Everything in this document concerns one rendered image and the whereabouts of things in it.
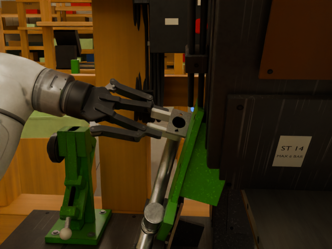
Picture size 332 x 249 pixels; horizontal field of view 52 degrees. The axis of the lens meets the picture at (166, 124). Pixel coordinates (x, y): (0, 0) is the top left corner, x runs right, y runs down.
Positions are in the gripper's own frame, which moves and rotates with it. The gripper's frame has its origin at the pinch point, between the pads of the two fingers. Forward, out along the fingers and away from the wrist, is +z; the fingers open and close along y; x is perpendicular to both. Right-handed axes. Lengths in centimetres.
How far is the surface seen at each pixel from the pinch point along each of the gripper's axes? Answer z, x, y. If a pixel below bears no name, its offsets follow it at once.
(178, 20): -4.0, -4.2, 24.5
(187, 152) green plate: 4.9, -9.2, -9.0
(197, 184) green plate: 8.2, -4.5, -12.1
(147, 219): 1.7, -0.4, -19.4
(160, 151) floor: -3, 329, 141
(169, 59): -56, 712, 601
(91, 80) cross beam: -25.8, 25.5, 21.6
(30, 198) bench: -36, 53, -11
